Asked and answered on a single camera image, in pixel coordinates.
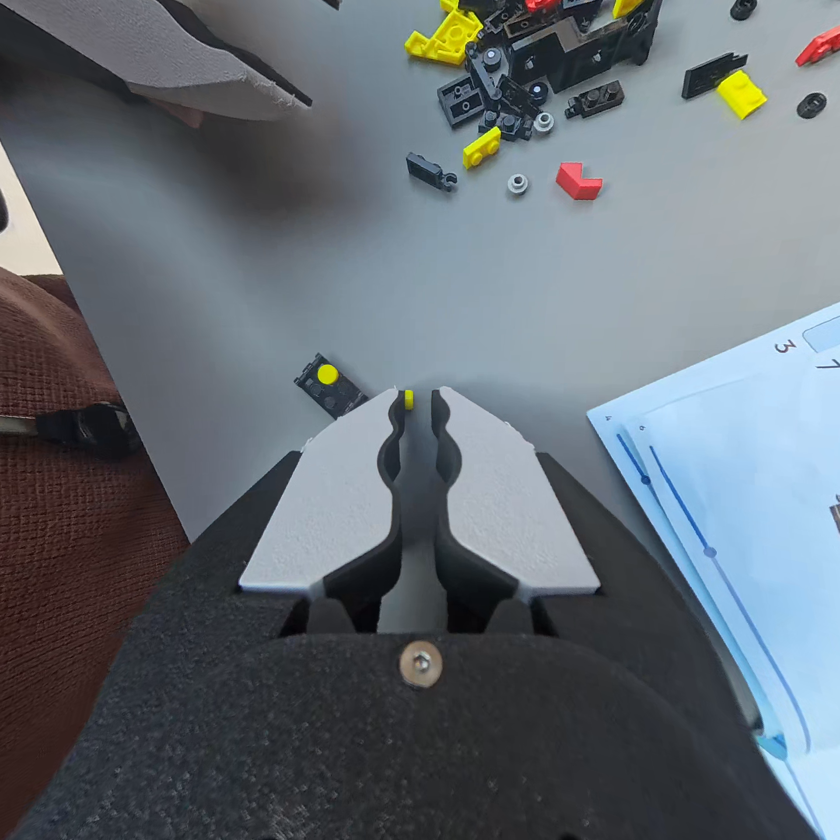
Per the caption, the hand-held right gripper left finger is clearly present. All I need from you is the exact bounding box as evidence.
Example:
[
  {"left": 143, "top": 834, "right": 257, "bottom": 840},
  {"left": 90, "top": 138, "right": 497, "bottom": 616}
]
[{"left": 238, "top": 387, "right": 406, "bottom": 602}]

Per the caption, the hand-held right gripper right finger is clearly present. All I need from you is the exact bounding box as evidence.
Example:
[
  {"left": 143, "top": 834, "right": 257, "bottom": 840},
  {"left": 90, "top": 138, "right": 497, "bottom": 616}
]
[{"left": 430, "top": 386, "right": 602, "bottom": 602}]

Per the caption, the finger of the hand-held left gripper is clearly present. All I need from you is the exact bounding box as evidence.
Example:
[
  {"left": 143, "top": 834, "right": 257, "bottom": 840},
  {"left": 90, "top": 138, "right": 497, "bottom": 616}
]
[{"left": 5, "top": 0, "right": 314, "bottom": 122}]

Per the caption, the black and yellow brick assembly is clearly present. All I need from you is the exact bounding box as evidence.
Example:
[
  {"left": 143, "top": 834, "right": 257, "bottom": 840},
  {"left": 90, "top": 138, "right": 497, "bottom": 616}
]
[{"left": 293, "top": 353, "right": 370, "bottom": 421}]

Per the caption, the pile of toy bricks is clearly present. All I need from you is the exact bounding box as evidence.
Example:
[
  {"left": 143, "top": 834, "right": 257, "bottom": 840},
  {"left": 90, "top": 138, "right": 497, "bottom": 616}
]
[{"left": 403, "top": 0, "right": 840, "bottom": 198}]

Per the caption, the pale blue instruction booklet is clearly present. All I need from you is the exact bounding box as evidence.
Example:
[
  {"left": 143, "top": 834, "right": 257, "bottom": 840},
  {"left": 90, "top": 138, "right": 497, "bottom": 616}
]
[{"left": 586, "top": 302, "right": 840, "bottom": 840}]

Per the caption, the brown knit sweater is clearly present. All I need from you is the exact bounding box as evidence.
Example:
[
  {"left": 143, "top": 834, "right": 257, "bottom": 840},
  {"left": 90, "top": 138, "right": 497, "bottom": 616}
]
[{"left": 0, "top": 266, "right": 193, "bottom": 840}]

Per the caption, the black clip brick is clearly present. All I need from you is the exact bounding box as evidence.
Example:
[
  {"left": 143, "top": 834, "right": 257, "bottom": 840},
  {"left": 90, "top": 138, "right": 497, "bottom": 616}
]
[{"left": 406, "top": 152, "right": 458, "bottom": 193}]

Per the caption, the red corner brick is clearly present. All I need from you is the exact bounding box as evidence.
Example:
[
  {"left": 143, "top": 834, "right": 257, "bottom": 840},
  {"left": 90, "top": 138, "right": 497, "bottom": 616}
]
[{"left": 555, "top": 162, "right": 604, "bottom": 201}]

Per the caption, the black strap buckle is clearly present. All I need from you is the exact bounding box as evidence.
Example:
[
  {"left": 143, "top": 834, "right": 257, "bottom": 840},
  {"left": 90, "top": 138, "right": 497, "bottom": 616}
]
[{"left": 0, "top": 402, "right": 139, "bottom": 460}]

